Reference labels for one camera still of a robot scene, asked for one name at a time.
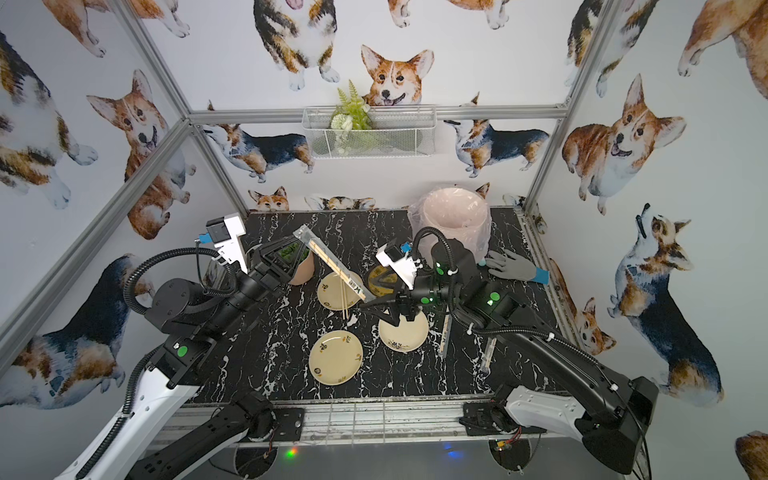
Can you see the aluminium front rail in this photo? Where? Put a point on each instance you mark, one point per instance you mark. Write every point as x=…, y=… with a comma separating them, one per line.
x=421, y=419

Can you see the cream plate chipped right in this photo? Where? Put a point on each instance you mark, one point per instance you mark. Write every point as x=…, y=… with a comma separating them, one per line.
x=407, y=335

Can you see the white wire wall basket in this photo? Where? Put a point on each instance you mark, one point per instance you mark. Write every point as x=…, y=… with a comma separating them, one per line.
x=397, y=132

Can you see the cream plate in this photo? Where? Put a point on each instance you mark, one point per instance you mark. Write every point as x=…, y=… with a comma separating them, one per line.
x=328, y=293
x=336, y=358

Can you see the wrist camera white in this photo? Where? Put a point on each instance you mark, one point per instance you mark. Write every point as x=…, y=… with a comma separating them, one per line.
x=397, y=256
x=224, y=234

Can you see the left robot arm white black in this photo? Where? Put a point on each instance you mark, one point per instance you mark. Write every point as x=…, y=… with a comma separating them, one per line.
x=194, y=320

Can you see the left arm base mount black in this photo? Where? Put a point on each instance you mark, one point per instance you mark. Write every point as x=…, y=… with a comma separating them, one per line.
x=282, y=423

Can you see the white bin with plastic bag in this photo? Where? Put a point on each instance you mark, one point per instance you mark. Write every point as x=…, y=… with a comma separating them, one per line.
x=460, y=214

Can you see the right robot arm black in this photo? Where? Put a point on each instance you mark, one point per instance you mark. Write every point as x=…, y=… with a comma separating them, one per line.
x=606, y=411

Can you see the cream plate upper left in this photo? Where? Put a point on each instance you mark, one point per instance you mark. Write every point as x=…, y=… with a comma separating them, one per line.
x=328, y=293

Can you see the yellow patterned dark-rimmed plate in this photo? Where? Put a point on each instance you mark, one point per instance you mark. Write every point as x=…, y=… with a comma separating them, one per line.
x=382, y=281

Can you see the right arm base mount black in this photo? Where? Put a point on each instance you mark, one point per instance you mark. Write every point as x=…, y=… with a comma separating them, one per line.
x=486, y=418

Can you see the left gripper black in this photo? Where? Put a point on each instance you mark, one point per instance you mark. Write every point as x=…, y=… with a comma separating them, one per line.
x=276, y=257

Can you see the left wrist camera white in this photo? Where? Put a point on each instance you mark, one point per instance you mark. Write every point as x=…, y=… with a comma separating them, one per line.
x=224, y=234

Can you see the tan pot green plant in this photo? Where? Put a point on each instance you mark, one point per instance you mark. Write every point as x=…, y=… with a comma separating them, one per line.
x=300, y=264

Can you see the cream plate front left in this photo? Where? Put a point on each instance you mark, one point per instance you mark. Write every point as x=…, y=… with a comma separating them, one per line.
x=336, y=358

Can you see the grey glove blue cuff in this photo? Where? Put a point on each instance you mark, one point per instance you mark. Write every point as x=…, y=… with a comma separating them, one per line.
x=508, y=265

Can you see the green fern white flower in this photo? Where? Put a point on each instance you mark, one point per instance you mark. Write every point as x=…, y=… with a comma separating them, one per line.
x=350, y=116

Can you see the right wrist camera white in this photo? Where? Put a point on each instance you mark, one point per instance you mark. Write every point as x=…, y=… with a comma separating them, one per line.
x=397, y=256

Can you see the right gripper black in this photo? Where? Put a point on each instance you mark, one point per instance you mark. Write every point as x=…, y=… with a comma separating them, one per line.
x=381, y=301

